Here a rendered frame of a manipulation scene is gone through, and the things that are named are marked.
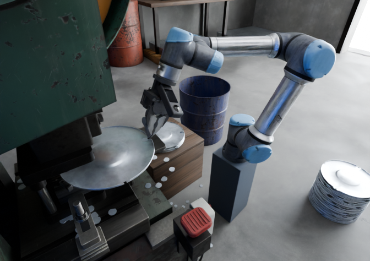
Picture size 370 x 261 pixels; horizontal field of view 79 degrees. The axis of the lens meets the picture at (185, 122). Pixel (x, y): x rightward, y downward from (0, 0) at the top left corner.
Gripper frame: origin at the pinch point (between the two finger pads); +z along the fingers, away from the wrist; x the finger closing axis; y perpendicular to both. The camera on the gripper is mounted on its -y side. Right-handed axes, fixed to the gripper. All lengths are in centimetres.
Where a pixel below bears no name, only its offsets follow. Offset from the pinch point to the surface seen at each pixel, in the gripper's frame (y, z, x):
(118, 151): -0.3, 5.7, 10.8
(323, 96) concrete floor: 40, -33, -260
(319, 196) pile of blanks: -34, 23, -112
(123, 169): -8.1, 6.9, 12.1
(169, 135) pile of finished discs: 42, 23, -47
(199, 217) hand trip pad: -32.2, 5.1, 2.9
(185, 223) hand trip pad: -31.6, 6.5, 6.3
